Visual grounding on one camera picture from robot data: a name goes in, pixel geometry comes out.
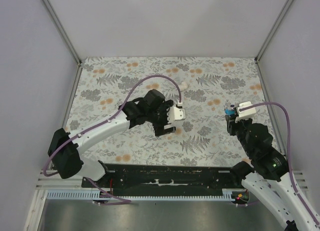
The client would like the right aluminium frame post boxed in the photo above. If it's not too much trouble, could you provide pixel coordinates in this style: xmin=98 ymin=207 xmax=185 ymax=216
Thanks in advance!
xmin=254 ymin=0 xmax=295 ymax=64

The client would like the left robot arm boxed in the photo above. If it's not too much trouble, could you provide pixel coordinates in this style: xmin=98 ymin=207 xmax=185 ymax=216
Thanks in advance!
xmin=48 ymin=89 xmax=186 ymax=188

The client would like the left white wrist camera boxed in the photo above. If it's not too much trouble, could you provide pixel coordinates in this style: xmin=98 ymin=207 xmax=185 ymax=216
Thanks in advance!
xmin=167 ymin=106 xmax=186 ymax=124

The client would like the green circuit board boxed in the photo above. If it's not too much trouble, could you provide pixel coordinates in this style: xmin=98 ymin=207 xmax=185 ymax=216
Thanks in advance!
xmin=235 ymin=194 xmax=250 ymax=202

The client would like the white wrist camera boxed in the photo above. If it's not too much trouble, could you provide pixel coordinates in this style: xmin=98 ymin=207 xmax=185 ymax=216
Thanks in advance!
xmin=235 ymin=101 xmax=257 ymax=123
xmin=167 ymin=106 xmax=186 ymax=124

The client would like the aluminium frame post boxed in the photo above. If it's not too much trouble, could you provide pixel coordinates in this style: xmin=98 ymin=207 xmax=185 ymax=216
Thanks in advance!
xmin=40 ymin=0 xmax=82 ymax=66
xmin=254 ymin=0 xmax=295 ymax=64

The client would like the blue plastic water faucet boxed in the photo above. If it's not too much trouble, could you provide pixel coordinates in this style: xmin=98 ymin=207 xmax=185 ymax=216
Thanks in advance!
xmin=224 ymin=104 xmax=237 ymax=117

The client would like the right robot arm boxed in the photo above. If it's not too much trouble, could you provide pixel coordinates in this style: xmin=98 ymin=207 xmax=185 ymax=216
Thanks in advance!
xmin=225 ymin=114 xmax=320 ymax=231

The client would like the white elbow fitting far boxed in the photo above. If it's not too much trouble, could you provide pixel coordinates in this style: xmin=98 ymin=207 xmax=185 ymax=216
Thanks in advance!
xmin=180 ymin=81 xmax=189 ymax=91

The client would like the left aluminium frame post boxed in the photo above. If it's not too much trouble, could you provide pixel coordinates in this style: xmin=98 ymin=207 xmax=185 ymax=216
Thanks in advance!
xmin=40 ymin=0 xmax=82 ymax=66

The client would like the white slotted cable duct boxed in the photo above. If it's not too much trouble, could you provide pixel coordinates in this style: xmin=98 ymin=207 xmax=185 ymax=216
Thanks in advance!
xmin=46 ymin=189 xmax=236 ymax=202

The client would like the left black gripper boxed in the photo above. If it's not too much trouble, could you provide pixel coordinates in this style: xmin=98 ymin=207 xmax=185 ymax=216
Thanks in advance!
xmin=146 ymin=100 xmax=176 ymax=136

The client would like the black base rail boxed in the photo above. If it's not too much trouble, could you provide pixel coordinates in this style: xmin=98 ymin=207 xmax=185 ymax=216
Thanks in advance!
xmin=95 ymin=164 xmax=243 ymax=196

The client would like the floral patterned table mat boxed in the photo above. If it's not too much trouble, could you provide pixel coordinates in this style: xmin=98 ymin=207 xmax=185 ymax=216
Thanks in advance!
xmin=65 ymin=57 xmax=265 ymax=167

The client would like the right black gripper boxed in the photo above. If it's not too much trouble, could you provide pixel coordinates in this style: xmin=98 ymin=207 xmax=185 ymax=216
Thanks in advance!
xmin=224 ymin=112 xmax=255 ymax=157

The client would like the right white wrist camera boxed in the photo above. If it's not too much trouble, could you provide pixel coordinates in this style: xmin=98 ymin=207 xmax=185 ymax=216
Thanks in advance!
xmin=235 ymin=101 xmax=257 ymax=123

